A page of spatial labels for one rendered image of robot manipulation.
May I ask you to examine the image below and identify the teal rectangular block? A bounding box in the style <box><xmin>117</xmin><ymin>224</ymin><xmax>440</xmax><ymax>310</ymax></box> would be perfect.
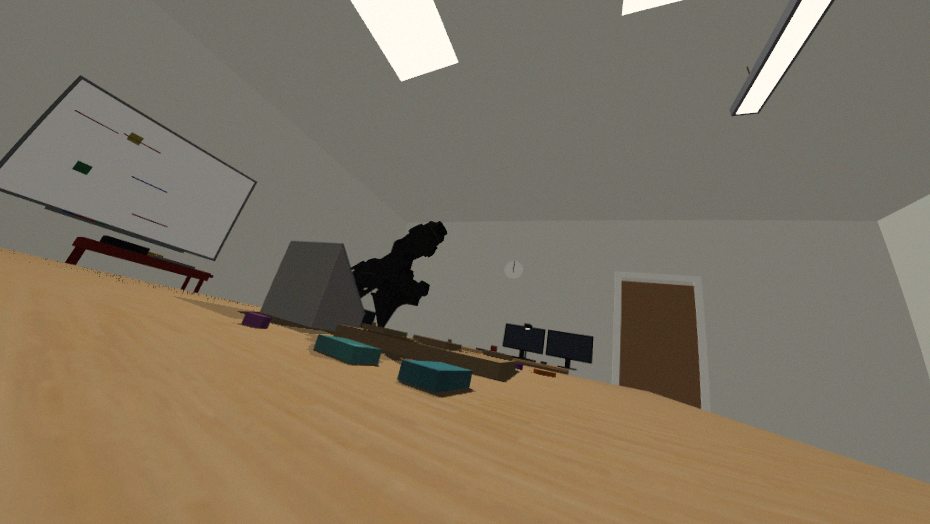
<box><xmin>314</xmin><ymin>334</ymin><xmax>382</xmax><ymax>364</ymax></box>
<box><xmin>397</xmin><ymin>360</ymin><xmax>473</xmax><ymax>393</ymax></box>

